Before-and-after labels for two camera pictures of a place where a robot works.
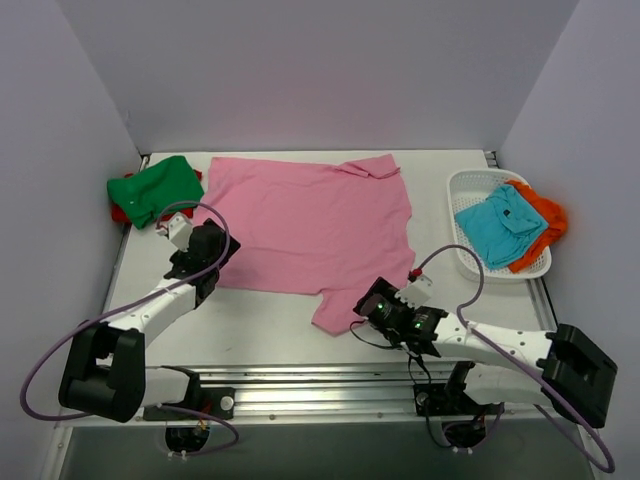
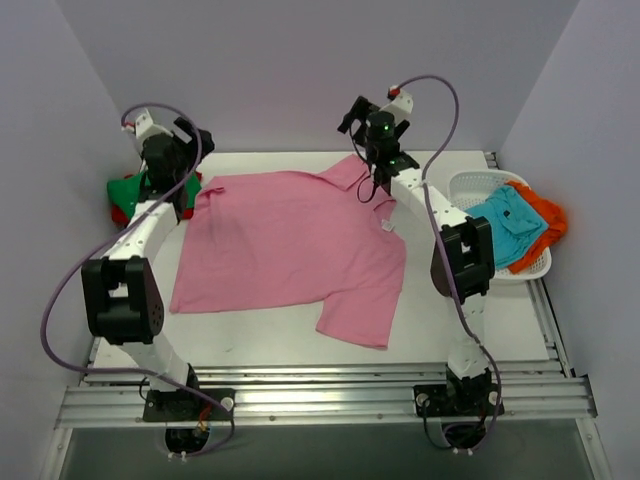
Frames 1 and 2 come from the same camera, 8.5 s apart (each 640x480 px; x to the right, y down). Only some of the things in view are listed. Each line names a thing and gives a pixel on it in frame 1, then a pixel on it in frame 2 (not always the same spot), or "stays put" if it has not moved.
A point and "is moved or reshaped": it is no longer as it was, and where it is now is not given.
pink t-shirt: x=326 y=229 is moved or reshaped
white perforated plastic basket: x=468 y=187 stays put
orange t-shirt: x=552 y=212 stays put
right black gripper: x=366 y=300 -> x=354 y=115
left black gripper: x=220 y=242 -> x=192 y=138
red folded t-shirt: x=120 y=217 stays put
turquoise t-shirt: x=503 y=228 stays put
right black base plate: x=440 y=400 stays put
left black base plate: x=217 y=402 stays put
